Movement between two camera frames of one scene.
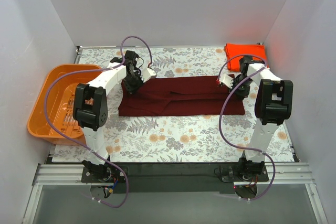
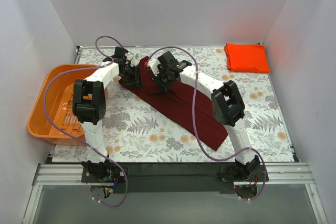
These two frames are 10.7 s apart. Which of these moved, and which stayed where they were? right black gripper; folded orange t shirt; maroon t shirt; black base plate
Moved: maroon t shirt; right black gripper
Stayed: folded orange t shirt; black base plate
